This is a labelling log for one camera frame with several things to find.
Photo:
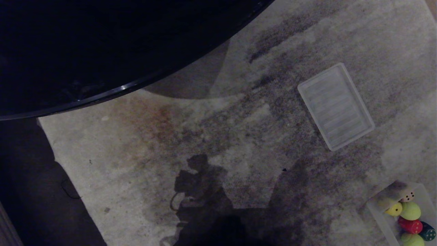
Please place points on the yellow die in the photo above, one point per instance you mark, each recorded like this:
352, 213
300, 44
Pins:
394, 209

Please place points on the red die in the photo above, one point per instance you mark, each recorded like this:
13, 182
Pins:
410, 226

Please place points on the clear plastic box lid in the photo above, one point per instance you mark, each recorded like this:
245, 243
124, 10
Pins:
335, 106

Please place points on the yellow-green tennis ball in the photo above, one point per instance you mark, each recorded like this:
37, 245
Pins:
412, 240
410, 210

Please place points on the black round table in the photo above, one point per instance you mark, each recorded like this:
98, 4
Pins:
85, 44

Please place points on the pale grey rug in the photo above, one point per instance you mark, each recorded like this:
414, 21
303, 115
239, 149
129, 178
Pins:
239, 143

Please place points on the clear plastic box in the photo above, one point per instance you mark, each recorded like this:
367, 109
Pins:
379, 208

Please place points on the white die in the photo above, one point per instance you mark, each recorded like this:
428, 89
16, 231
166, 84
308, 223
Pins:
408, 196

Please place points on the dark green die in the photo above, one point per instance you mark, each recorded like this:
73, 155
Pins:
427, 233

